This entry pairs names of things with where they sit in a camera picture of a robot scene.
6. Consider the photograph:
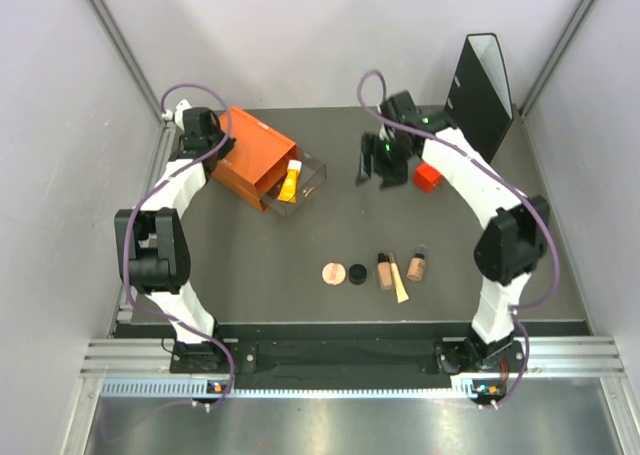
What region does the clear drawer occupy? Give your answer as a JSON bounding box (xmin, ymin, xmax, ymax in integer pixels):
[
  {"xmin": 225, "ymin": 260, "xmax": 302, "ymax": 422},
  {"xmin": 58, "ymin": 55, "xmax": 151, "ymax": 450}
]
[{"xmin": 259, "ymin": 147, "xmax": 327, "ymax": 218}]

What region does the orange drawer box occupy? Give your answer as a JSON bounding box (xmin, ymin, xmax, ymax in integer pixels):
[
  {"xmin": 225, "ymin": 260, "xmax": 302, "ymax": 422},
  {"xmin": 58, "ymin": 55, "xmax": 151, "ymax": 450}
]
[{"xmin": 212, "ymin": 106, "xmax": 298, "ymax": 212}]

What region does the tall foundation bottle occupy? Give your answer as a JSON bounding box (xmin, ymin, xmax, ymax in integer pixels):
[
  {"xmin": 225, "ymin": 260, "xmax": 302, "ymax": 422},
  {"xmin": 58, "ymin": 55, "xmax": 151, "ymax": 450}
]
[{"xmin": 377, "ymin": 252, "xmax": 394, "ymax": 291}]

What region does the small black jar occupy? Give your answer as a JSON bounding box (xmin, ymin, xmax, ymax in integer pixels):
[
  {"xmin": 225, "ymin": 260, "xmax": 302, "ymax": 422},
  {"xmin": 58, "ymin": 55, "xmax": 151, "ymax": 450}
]
[{"xmin": 347, "ymin": 263, "xmax": 368, "ymax": 285}]

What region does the small red cube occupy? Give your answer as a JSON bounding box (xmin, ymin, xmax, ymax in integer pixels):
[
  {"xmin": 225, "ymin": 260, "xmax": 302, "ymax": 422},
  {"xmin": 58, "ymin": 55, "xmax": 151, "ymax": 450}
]
[{"xmin": 412, "ymin": 163, "xmax": 443, "ymax": 193}]

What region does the yellow cream tube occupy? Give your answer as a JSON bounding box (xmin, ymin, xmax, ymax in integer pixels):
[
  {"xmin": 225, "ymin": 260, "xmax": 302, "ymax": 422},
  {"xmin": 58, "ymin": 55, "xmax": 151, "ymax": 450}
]
[{"xmin": 277, "ymin": 159, "xmax": 302, "ymax": 203}]

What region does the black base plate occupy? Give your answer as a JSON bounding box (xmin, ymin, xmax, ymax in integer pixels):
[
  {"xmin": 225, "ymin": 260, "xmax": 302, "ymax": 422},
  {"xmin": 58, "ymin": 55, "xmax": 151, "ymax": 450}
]
[{"xmin": 169, "ymin": 338, "xmax": 529, "ymax": 376}]

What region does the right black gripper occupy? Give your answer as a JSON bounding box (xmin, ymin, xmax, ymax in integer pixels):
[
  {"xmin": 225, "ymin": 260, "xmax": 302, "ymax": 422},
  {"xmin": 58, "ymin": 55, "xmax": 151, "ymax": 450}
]
[{"xmin": 357, "ymin": 135, "xmax": 415, "ymax": 193}]

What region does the short foundation bottle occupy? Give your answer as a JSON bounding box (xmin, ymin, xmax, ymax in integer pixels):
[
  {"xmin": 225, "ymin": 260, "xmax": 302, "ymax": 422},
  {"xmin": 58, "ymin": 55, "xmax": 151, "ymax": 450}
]
[{"xmin": 407, "ymin": 245, "xmax": 427, "ymax": 282}]

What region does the black file holder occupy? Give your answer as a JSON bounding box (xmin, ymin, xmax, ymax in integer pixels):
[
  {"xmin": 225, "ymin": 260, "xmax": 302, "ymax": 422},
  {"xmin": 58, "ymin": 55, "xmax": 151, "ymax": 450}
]
[{"xmin": 445, "ymin": 32, "xmax": 514, "ymax": 162}]

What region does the aluminium front rail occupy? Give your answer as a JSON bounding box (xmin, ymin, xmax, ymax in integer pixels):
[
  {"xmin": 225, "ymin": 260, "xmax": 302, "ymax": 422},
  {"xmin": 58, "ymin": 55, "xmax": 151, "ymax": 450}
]
[{"xmin": 80, "ymin": 336, "xmax": 624, "ymax": 377}]

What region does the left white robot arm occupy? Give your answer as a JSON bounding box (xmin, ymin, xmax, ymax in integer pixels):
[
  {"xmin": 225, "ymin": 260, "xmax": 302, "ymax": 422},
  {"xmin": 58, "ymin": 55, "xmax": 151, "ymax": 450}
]
[{"xmin": 114, "ymin": 100, "xmax": 235, "ymax": 374}]

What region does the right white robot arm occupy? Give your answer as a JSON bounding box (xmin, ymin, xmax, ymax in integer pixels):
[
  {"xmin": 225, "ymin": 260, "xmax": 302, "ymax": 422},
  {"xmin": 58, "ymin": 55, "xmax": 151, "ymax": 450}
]
[{"xmin": 356, "ymin": 91, "xmax": 550, "ymax": 375}]

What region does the beige concealer tube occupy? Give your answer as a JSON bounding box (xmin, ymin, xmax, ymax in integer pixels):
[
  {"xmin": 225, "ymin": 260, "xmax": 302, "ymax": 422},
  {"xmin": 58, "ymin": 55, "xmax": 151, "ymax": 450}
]
[{"xmin": 389, "ymin": 254, "xmax": 409, "ymax": 304}]

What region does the white slotted cable duct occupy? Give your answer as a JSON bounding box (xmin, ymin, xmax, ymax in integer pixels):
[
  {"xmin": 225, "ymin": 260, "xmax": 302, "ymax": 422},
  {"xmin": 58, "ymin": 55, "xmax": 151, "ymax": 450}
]
[{"xmin": 100, "ymin": 377, "xmax": 498, "ymax": 401}]

